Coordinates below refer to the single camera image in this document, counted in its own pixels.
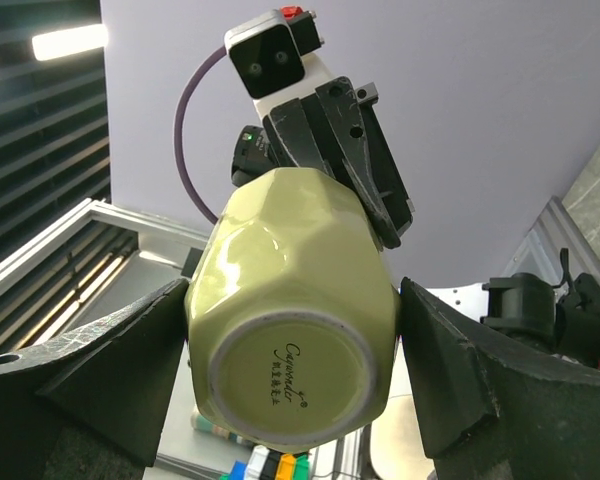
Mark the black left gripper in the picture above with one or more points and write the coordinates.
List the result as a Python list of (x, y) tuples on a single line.
[(335, 131)]

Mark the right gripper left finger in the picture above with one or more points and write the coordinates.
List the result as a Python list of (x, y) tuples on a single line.
[(91, 403)]

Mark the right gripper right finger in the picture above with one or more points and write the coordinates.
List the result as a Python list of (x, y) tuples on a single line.
[(490, 407)]

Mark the yellow-green faceted mug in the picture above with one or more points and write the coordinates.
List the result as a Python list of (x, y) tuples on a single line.
[(292, 314)]

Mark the colourful blocks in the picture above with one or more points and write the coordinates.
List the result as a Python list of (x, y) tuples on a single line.
[(267, 464)]

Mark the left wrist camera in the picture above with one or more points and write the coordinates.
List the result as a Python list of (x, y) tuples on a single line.
[(275, 56)]

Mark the aluminium mounting rail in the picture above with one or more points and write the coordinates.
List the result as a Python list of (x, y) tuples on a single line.
[(53, 282)]

